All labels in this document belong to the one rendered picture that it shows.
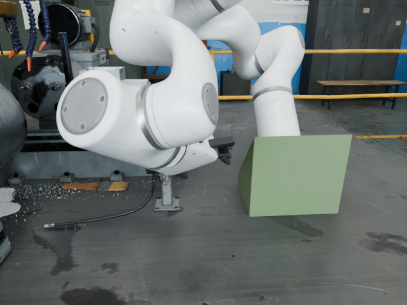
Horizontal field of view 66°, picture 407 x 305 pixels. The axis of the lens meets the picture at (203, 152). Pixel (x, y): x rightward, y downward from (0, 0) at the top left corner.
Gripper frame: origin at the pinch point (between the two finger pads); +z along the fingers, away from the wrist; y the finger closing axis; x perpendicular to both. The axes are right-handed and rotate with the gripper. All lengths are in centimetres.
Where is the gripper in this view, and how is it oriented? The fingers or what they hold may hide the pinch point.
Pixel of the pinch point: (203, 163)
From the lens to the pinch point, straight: 59.9
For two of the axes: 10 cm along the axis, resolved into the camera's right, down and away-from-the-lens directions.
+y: -9.0, 3.2, 3.1
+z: 3.9, 2.2, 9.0
